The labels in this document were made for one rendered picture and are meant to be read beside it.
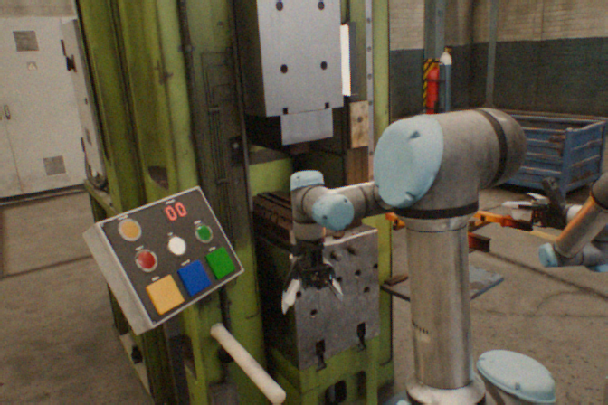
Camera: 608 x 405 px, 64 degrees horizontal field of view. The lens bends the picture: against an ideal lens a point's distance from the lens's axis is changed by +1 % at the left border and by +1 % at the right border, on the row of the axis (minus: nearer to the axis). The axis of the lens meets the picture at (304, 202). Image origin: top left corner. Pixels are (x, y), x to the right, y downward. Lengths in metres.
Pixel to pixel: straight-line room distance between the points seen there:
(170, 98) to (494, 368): 1.15
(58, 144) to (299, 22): 5.38
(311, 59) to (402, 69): 8.24
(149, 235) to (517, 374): 0.88
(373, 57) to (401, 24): 7.86
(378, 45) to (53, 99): 5.19
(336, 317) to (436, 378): 1.08
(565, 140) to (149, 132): 4.03
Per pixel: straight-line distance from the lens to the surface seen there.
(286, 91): 1.56
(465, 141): 0.66
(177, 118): 1.56
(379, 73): 1.98
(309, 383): 1.89
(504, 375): 0.87
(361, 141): 1.91
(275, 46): 1.54
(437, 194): 0.65
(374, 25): 1.96
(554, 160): 5.23
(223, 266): 1.37
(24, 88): 6.64
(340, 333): 1.86
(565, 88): 9.98
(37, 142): 6.69
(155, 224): 1.30
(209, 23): 1.60
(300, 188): 1.08
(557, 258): 1.69
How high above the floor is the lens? 1.55
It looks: 17 degrees down
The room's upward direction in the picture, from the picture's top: 4 degrees counter-clockwise
